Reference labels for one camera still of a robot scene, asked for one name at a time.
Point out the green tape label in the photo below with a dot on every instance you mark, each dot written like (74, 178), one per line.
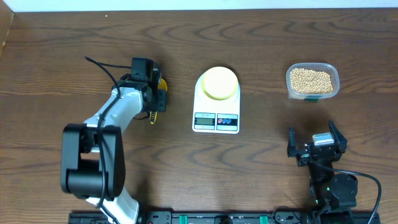
(315, 100)

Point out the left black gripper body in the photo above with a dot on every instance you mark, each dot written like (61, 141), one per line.
(157, 101)

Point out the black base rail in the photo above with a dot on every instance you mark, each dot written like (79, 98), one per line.
(283, 217)

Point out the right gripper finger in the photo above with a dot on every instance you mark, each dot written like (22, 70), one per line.
(291, 147)
(339, 139)

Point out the white digital kitchen scale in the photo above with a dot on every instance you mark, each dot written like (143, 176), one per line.
(213, 116)

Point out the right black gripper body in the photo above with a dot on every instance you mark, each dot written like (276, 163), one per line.
(303, 157)

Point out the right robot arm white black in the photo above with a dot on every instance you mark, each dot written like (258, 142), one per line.
(334, 192)

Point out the clear plastic container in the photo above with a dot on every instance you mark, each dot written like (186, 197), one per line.
(319, 67)

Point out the yellow plastic bowl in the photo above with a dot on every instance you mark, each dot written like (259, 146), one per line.
(219, 83)

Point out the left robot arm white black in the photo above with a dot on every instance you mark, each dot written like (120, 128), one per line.
(93, 165)

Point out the pile of soybeans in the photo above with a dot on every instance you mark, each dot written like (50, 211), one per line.
(310, 81)

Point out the yellow scoop spoon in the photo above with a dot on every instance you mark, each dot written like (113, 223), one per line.
(161, 101)

